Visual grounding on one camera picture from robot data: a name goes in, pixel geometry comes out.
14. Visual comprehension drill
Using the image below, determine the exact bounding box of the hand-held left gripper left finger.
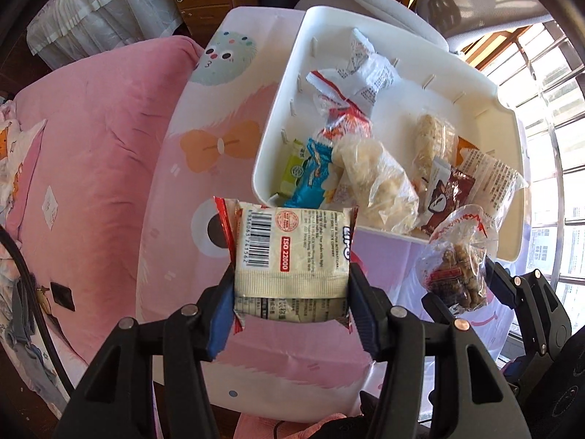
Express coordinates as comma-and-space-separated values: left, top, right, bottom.
52, 265, 236, 439

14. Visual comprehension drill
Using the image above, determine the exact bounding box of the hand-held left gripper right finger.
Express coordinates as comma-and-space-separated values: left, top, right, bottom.
347, 263, 522, 439

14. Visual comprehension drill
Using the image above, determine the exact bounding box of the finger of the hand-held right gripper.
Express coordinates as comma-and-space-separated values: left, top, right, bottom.
420, 292, 462, 330
483, 256, 573, 357

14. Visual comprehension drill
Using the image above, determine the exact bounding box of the clear brown nut snack packet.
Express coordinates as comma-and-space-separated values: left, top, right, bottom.
418, 205, 501, 314

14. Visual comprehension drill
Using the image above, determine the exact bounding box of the white red-edged snack packet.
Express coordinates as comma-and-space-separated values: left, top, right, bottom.
214, 196, 359, 334

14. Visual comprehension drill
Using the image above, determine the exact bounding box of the clear puffed rice snack bag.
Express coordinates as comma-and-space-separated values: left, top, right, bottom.
331, 136, 420, 234

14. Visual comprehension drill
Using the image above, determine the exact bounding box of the white plastic bin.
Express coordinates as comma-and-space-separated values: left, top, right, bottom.
251, 5, 531, 261

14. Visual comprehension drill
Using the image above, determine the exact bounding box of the dark brown snack packet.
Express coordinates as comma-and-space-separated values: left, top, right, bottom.
414, 158, 478, 239

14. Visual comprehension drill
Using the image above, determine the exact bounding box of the white printed snack packet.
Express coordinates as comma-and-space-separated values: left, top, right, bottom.
457, 146, 526, 220

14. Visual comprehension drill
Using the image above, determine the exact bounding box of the blue snack packet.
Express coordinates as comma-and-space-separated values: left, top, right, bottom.
283, 137, 343, 209

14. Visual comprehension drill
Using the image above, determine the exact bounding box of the black square tag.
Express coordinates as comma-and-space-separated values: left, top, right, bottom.
49, 282, 76, 312

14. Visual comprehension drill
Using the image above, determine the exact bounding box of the clear rice bar packet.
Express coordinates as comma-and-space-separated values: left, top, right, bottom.
409, 113, 458, 193

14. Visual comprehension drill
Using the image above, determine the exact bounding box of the green yellow snack packet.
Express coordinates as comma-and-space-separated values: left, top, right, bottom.
273, 139, 308, 197

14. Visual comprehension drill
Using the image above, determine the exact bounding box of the clear orange print snack packet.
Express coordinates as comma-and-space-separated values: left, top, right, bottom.
315, 94, 373, 147

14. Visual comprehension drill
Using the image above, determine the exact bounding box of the metal window grille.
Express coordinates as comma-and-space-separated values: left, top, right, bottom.
480, 18, 585, 312

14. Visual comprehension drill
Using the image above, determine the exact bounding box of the pink blanket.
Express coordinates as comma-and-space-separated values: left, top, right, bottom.
9, 37, 206, 362

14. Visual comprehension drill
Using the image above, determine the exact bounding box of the white red-striped snack packet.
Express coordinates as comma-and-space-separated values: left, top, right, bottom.
305, 70, 366, 106

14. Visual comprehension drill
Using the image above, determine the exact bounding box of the white pillow snack packet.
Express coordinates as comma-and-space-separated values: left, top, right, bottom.
338, 27, 400, 110

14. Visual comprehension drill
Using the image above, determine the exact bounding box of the cartoon printed bedding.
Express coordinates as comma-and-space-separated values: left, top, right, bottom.
0, 101, 49, 220

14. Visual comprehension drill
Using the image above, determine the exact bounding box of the white office chair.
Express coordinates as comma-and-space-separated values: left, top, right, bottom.
295, 0, 556, 56

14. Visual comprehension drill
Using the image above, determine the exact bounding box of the white lace cloth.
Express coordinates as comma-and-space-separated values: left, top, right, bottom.
25, 0, 184, 69

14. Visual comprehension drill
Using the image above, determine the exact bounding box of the black cable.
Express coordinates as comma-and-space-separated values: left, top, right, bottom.
0, 226, 76, 394

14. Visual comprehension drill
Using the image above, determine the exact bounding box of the grey cloth strap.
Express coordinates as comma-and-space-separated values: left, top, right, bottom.
9, 274, 46, 362

